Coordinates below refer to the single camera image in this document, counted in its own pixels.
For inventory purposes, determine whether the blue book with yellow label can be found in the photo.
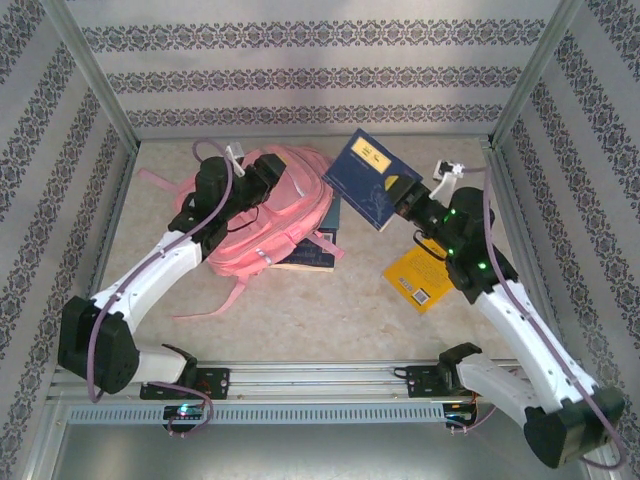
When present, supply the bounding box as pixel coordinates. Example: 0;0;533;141
322;128;424;233

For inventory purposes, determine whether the pink backpack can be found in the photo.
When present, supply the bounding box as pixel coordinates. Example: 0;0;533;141
138;144;346;321

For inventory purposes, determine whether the blue book with QR codes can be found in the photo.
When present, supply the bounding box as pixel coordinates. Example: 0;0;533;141
269;192;346;275

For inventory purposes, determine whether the right controller board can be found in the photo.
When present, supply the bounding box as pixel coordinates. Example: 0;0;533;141
443;402;477;427

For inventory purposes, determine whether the controller board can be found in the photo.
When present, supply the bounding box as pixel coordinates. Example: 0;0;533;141
443;402;477;427
163;404;206;422

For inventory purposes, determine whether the left controller board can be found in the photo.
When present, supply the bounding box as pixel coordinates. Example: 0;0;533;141
163;404;206;422

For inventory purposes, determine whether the grey metal panel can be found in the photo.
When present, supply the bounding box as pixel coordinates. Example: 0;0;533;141
47;422;599;480

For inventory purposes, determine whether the aluminium side rail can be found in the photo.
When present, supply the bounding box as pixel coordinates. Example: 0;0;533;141
482;139;569;359

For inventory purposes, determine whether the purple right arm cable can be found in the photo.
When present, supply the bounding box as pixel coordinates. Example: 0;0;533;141
447;167;626;471

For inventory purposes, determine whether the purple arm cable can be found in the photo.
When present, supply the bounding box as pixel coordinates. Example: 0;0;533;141
87;139;236;440
447;167;626;471

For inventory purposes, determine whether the aluminium frame post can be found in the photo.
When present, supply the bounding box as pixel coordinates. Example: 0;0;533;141
487;0;586;151
39;0;141;154

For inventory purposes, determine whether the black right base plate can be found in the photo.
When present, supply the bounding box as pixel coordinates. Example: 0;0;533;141
393;364;499;400

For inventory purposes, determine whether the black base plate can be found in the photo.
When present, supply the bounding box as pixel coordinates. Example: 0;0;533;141
139;367;231;401
393;364;499;400

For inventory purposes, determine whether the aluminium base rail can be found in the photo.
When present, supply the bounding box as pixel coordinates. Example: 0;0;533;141
47;360;587;401

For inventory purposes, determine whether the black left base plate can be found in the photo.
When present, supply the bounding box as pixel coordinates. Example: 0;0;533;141
139;367;231;401

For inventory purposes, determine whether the slotted metal cable duct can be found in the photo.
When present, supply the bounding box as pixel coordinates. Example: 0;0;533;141
64;402;447;426

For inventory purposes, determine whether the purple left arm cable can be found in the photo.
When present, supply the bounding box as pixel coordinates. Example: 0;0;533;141
87;139;236;440

